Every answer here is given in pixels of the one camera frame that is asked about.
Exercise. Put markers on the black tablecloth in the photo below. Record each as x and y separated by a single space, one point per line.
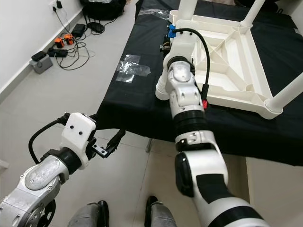
132 109

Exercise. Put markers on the grey box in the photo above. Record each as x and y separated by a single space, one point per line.
41 63

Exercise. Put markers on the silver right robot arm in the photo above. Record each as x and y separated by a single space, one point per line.
199 142

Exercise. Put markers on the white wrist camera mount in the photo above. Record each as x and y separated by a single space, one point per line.
79 137
182 45

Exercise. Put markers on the black power strip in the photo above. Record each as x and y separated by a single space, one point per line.
57 53

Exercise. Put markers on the grey left robot foot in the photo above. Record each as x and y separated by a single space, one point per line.
87 215

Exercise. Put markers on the black power adapter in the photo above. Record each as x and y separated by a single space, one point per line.
78 29

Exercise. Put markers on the clear tape strip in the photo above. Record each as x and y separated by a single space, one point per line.
151 15

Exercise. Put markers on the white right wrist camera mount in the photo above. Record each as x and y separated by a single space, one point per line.
182 45

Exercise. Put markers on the grey right robot foot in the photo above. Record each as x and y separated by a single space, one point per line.
163 213

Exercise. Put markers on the orange black device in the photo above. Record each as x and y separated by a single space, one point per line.
69 38
59 42

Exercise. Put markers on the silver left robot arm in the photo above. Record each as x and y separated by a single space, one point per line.
38 184

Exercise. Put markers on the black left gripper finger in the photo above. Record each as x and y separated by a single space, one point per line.
116 141

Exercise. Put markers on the grey robot foot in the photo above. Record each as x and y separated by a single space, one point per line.
87 215
163 213

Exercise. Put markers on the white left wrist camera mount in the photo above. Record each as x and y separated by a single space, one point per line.
79 137

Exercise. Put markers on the white plastic children table top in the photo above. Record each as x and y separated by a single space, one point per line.
241 71

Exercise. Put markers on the black round device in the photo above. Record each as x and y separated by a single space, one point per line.
95 28

